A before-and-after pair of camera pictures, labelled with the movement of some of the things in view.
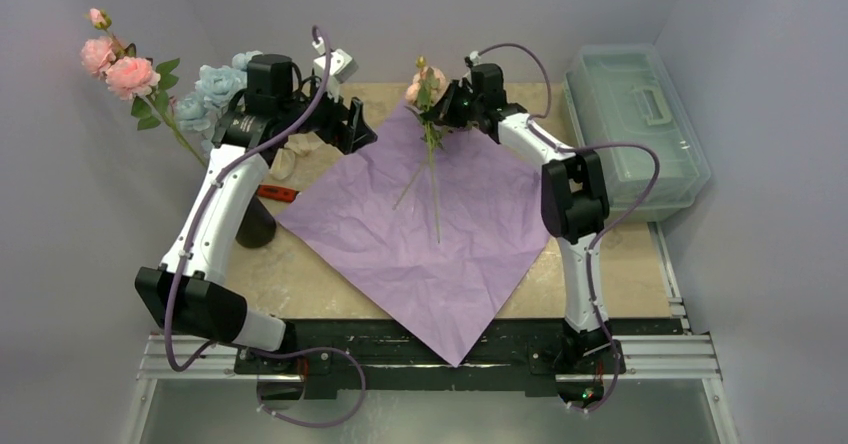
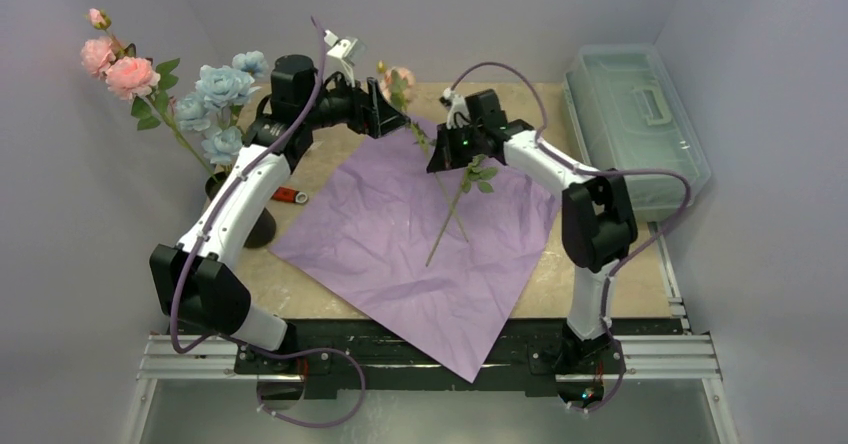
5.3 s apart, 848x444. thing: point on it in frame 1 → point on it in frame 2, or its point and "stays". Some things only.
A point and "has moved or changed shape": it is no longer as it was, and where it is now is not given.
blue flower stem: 216,89 stays
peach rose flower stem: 428,87 → 397,84
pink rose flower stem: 131,77 stays
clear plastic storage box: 626,93 stays
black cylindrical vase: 257,227 stays
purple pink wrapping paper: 439,229 has moved or changed shape
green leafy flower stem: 419,171 → 476,173
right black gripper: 453,100 → 454,144
